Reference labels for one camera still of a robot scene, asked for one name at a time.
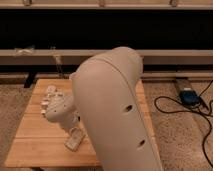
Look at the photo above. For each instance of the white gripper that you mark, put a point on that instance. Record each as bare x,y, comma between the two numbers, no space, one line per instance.
68,124

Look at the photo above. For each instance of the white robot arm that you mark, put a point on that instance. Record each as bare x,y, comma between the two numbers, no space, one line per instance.
104,94

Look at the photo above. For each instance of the wooden table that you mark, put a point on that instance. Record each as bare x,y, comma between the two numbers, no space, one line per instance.
39,143

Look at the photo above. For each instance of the white squeeze tube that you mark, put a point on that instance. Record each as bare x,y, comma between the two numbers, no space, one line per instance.
49,94

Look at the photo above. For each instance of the blue power adapter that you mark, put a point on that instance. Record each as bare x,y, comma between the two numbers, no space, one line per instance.
189,97

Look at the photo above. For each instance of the grey wall rail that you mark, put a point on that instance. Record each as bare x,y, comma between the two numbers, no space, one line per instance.
151,57

